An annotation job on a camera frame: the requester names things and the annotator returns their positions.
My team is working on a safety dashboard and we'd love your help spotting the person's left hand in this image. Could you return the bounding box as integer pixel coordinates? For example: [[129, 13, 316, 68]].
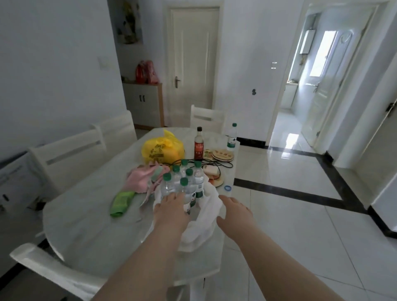
[[153, 192, 192, 229]]

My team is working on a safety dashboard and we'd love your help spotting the person's right hand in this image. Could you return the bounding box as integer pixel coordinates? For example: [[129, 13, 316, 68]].
[[216, 195, 257, 241]]

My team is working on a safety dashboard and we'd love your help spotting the pack of green-capped water bottles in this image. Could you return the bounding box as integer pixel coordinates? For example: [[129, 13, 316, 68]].
[[160, 159, 205, 215]]

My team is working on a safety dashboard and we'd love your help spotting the white plastic bag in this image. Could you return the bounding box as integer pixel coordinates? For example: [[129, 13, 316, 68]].
[[146, 181, 224, 252]]

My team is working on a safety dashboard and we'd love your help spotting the person's right forearm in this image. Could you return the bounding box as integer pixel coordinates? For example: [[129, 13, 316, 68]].
[[231, 225, 331, 301]]

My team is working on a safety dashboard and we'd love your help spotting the person's left forearm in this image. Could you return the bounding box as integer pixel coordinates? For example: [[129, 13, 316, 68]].
[[92, 226, 190, 301]]

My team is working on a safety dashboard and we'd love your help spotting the pink cloth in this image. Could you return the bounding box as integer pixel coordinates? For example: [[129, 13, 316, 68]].
[[123, 164, 171, 193]]

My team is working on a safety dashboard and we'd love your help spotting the round straw mat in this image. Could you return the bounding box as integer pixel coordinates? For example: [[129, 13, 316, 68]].
[[207, 174, 225, 188]]

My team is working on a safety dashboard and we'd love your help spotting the yellow plastic bag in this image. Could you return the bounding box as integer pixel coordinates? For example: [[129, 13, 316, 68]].
[[141, 129, 185, 164]]

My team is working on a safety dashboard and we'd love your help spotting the green cloth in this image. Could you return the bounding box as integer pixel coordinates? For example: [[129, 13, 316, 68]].
[[110, 191, 136, 217]]

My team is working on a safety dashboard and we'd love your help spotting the dark sauce bottle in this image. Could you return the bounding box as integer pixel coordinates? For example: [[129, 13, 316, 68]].
[[194, 127, 203, 161]]

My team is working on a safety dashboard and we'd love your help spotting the single clear water bottle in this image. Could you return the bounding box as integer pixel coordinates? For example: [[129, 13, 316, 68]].
[[227, 123, 238, 151]]

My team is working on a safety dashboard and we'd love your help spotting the white dining chair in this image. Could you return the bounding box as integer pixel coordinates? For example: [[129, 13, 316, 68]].
[[189, 104, 226, 133], [91, 110, 138, 155], [29, 128, 108, 199], [9, 242, 108, 301]]

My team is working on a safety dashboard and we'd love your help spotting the white wooden cabinet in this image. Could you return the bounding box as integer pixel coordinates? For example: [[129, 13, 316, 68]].
[[122, 82, 164, 128]]

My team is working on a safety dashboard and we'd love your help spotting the red gift bag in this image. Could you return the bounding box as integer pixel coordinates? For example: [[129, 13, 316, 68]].
[[135, 60, 159, 85]]

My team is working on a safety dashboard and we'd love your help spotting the closed white door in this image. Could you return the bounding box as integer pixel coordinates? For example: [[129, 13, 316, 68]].
[[167, 6, 221, 111]]

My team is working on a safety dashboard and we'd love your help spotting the white cardboard box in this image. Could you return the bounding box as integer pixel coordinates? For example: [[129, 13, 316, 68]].
[[0, 151, 53, 215]]

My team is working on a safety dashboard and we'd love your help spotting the open white door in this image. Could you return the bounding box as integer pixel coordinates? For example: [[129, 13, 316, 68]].
[[302, 6, 378, 147]]

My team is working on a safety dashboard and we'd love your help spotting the white water heater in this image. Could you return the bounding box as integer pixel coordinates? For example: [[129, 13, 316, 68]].
[[299, 29, 316, 56]]

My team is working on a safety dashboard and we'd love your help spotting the black cable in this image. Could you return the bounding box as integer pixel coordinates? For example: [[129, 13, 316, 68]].
[[161, 158, 235, 170]]

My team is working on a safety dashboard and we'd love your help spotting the wall painting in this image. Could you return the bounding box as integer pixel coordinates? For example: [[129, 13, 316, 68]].
[[116, 0, 143, 45]]

